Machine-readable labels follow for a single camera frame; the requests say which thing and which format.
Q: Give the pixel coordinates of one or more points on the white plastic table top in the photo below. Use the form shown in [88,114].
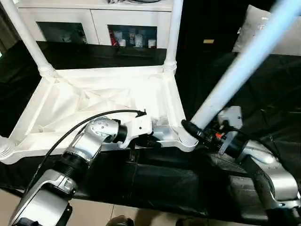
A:
[94,99]

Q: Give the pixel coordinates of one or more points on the white plastic table leg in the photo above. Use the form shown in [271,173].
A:
[26,37]
[173,33]
[244,66]
[5,148]

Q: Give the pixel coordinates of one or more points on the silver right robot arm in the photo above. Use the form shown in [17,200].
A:
[268,174]

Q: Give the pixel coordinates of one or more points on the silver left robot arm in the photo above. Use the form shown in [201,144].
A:
[70,165]

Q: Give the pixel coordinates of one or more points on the black work mat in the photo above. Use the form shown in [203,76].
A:
[160,183]

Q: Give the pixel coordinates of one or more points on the dark right robot foot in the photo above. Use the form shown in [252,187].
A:
[189,222]

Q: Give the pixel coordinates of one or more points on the small yellow label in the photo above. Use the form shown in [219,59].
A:
[209,41]

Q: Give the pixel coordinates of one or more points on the grey cushion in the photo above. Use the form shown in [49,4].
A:
[291,42]

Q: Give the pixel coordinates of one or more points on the white cabinet with glass doors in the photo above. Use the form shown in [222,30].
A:
[84,21]

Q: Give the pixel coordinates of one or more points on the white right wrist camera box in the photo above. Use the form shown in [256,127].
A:
[231,120]

